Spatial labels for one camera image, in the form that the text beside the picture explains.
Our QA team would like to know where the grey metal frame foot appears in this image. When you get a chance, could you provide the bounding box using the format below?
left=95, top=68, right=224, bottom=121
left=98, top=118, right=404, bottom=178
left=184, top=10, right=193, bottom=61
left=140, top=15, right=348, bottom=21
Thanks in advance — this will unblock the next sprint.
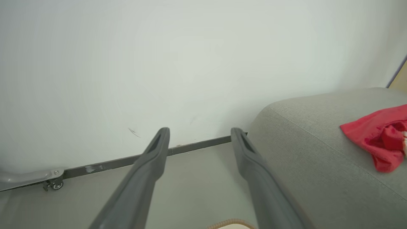
left=0, top=168, right=65, bottom=192

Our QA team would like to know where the black baseboard strip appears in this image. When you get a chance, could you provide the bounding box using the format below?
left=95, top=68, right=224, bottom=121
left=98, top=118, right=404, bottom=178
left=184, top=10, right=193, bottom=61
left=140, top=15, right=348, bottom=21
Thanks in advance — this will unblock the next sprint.
left=63, top=132, right=248, bottom=179

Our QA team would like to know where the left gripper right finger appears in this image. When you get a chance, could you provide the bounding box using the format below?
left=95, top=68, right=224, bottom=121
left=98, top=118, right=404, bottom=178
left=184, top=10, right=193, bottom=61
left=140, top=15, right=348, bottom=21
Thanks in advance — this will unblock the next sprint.
left=231, top=128, right=306, bottom=229

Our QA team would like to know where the small black caster wheel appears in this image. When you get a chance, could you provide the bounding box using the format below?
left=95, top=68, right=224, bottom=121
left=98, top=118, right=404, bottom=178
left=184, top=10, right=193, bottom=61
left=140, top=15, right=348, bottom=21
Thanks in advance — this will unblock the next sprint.
left=43, top=178, right=64, bottom=191

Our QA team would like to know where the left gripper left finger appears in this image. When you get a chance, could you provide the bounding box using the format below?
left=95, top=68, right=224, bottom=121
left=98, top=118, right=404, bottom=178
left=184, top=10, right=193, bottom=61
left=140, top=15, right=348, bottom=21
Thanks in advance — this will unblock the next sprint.
left=89, top=127, right=170, bottom=229

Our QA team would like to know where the grey fabric sofa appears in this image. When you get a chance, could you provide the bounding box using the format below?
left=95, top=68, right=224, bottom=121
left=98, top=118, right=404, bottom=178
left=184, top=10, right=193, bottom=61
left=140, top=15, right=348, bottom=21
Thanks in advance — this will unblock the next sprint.
left=247, top=87, right=407, bottom=229

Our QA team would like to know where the red and white garment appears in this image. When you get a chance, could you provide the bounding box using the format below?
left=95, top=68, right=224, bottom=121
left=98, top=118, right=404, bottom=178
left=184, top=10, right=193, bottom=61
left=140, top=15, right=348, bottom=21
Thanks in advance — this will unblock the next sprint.
left=340, top=104, right=407, bottom=173

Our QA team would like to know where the dark partition edge strip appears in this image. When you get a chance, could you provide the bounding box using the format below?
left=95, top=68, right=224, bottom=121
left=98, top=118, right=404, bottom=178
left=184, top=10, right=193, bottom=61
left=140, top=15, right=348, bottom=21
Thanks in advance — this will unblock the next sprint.
left=386, top=55, right=407, bottom=89

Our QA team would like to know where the cream perforated laundry basket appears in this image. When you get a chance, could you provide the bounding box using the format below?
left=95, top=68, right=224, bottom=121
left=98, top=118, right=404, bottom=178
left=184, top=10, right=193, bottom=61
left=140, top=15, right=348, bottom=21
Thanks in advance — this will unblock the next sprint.
left=207, top=218, right=255, bottom=229

